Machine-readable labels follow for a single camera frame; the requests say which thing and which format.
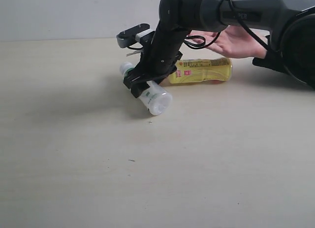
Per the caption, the black jacket sleeve forearm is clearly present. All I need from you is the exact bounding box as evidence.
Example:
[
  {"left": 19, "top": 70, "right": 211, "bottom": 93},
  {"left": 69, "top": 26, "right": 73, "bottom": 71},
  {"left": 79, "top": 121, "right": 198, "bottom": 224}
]
[{"left": 251, "top": 34, "right": 315, "bottom": 91}]

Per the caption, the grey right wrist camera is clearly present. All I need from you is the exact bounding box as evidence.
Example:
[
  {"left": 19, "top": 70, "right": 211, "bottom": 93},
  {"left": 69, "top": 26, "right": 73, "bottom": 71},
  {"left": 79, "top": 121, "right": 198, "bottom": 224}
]
[{"left": 116, "top": 23, "right": 150, "bottom": 48}]

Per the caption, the white bottle green round label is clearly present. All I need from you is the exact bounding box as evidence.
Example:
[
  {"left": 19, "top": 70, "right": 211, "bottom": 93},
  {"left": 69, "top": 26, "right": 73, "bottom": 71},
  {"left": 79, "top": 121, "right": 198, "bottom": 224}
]
[{"left": 119, "top": 62, "right": 173, "bottom": 116}]

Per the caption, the yellow drink bottle red cap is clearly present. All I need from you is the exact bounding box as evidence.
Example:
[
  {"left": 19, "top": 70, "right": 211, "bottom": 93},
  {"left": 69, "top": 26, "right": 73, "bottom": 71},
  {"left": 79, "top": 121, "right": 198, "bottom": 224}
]
[{"left": 161, "top": 57, "right": 233, "bottom": 87}]

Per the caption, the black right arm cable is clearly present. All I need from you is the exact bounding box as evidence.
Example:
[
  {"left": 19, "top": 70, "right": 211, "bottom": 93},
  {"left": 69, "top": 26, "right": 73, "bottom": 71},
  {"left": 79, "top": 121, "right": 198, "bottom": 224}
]
[{"left": 182, "top": 0, "right": 280, "bottom": 54}]

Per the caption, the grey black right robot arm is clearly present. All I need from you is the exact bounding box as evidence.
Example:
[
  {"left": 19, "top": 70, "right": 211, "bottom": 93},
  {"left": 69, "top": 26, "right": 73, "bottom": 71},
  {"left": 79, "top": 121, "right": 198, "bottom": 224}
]
[{"left": 117, "top": 0, "right": 315, "bottom": 98}]

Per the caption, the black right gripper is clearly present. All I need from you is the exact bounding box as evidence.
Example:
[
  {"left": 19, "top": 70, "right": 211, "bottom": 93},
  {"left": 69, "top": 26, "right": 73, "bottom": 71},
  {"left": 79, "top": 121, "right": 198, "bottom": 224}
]
[{"left": 124, "top": 23, "right": 190, "bottom": 98}]

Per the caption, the person's open bare hand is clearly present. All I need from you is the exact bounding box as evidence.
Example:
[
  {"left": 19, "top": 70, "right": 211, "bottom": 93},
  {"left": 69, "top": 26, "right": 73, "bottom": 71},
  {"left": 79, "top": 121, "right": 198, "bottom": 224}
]
[{"left": 190, "top": 25, "right": 268, "bottom": 59}]

